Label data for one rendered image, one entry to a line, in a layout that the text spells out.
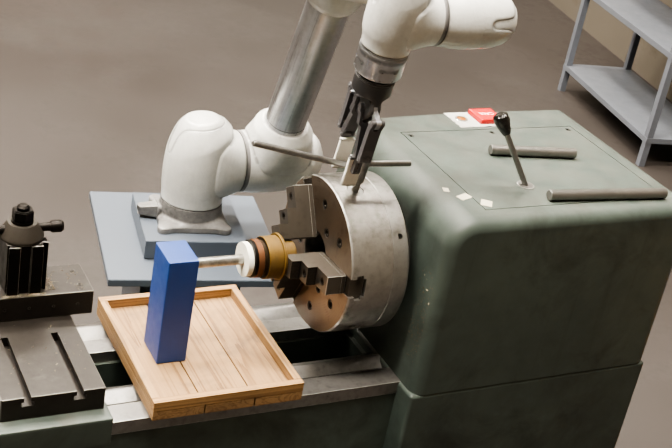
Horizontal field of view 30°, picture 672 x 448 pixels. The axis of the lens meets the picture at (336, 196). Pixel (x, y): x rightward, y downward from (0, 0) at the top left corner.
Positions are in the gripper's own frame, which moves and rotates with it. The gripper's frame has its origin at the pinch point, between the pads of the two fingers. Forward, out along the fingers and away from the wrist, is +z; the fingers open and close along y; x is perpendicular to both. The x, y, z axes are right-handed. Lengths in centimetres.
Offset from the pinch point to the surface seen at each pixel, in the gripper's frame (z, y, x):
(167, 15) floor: 209, -404, 96
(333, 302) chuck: 25.1, 11.7, -0.1
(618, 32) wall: 185, -373, 366
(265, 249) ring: 19.1, 2.5, -12.8
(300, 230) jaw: 17.8, -1.3, -4.7
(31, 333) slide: 33, 8, -56
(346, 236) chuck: 10.7, 8.8, -0.4
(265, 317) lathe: 46.6, -6.6, -3.7
